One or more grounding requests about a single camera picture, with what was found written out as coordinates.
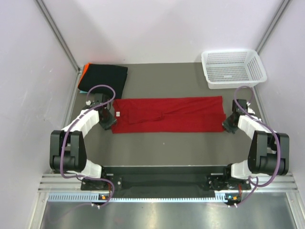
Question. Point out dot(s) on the white plastic basket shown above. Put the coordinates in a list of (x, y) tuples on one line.
[(229, 69)]

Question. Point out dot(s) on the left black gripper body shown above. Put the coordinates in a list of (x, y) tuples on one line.
[(109, 120)]

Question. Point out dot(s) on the folded black t shirt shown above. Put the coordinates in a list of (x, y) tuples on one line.
[(111, 75)]

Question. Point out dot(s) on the left aluminium frame post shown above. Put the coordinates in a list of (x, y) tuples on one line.
[(57, 33)]

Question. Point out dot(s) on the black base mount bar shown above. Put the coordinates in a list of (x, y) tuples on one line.
[(169, 182)]

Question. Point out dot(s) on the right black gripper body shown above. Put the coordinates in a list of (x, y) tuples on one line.
[(230, 127)]

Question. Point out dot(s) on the grey slotted cable duct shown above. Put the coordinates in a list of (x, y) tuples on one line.
[(101, 198)]

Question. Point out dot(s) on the red t shirt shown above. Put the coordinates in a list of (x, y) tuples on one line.
[(176, 115)]

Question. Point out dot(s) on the aluminium frame post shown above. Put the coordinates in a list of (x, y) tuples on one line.
[(57, 33), (284, 4)]

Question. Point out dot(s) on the right aluminium frame post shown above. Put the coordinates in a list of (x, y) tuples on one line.
[(284, 4)]

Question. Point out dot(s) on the folded orange t shirt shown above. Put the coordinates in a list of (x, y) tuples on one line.
[(84, 70)]

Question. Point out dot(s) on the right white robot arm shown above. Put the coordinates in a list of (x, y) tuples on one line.
[(269, 150)]

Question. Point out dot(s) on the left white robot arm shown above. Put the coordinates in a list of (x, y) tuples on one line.
[(67, 146)]

